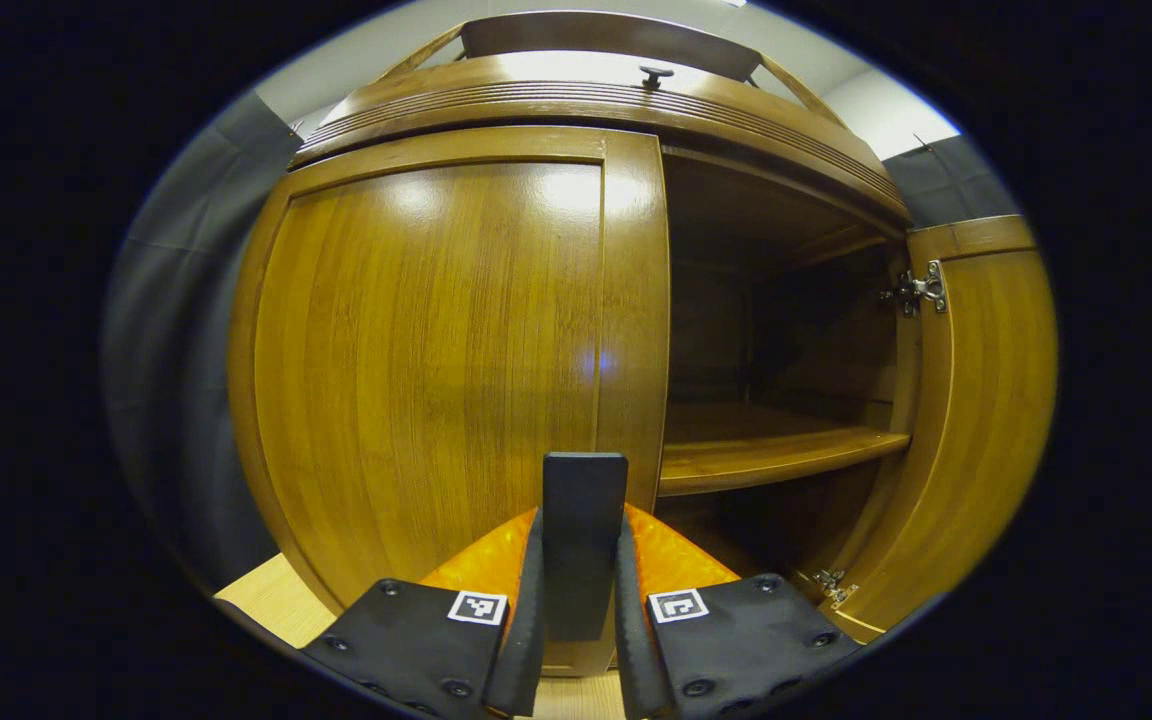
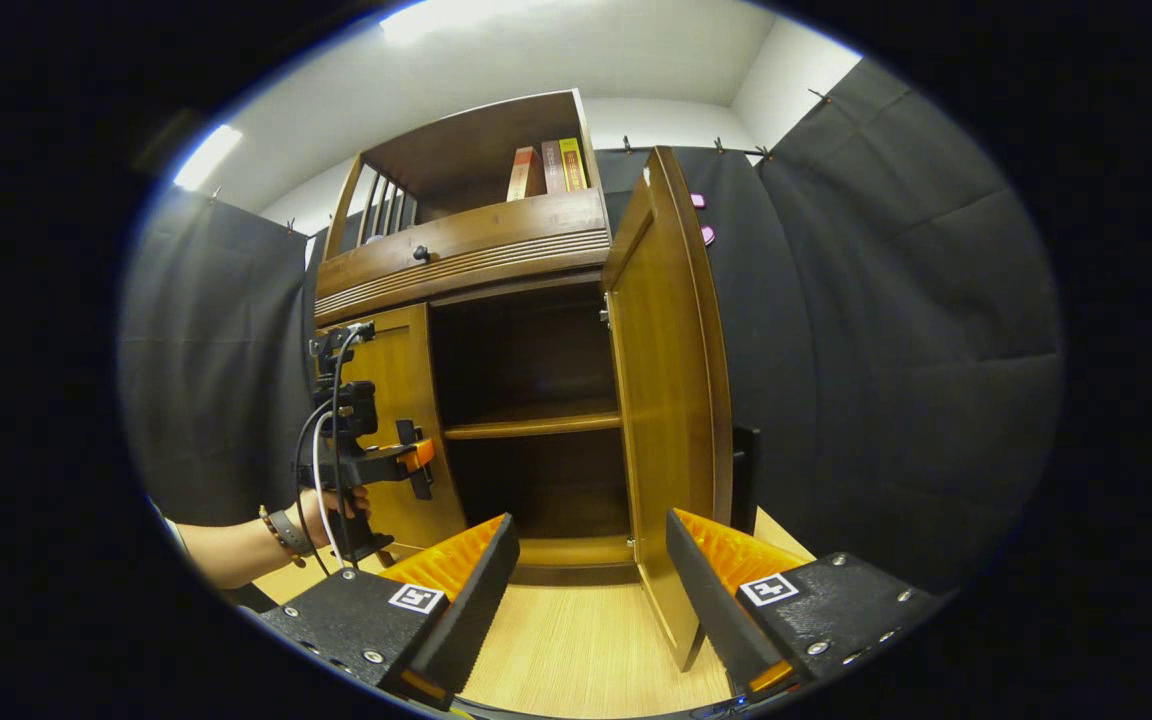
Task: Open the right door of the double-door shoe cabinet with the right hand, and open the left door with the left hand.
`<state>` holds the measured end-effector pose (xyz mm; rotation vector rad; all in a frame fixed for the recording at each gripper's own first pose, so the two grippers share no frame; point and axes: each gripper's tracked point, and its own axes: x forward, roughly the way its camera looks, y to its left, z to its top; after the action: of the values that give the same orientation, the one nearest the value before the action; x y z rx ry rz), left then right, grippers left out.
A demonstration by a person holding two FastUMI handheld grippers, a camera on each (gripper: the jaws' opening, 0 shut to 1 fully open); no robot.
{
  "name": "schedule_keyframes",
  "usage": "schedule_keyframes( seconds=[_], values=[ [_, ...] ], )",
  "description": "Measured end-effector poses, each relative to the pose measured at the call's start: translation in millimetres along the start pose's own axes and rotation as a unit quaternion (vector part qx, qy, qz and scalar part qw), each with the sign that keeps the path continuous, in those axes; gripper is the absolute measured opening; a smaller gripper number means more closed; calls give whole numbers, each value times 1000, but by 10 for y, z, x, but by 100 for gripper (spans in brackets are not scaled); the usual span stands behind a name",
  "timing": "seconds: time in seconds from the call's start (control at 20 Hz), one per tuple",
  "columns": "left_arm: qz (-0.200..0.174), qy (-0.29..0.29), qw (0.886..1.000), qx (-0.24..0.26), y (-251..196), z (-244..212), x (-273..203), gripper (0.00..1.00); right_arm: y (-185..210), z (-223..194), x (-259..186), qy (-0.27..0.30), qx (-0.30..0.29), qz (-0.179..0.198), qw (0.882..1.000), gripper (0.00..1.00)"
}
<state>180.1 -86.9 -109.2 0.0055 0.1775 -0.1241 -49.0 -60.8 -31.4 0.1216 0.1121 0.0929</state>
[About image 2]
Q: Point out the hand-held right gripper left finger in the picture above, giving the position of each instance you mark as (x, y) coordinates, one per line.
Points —
(471, 610)

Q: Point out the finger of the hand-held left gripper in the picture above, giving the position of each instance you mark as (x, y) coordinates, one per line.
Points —
(416, 455)

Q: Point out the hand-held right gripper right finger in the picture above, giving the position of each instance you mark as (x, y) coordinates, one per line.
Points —
(716, 610)

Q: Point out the wooden shoe cabinet door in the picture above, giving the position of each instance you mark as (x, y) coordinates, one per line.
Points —
(401, 370)
(666, 400)

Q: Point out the wooden double-door shoe cabinet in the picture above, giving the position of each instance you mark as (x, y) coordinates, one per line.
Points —
(456, 150)

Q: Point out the wooden cabinet drawer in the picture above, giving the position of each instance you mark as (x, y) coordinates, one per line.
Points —
(476, 240)

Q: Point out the wooden inner shelf board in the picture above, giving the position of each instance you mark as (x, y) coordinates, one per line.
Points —
(536, 420)

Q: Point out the orange book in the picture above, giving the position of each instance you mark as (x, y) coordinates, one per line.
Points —
(524, 175)

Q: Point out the maroon book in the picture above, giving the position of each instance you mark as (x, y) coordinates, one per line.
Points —
(554, 168)

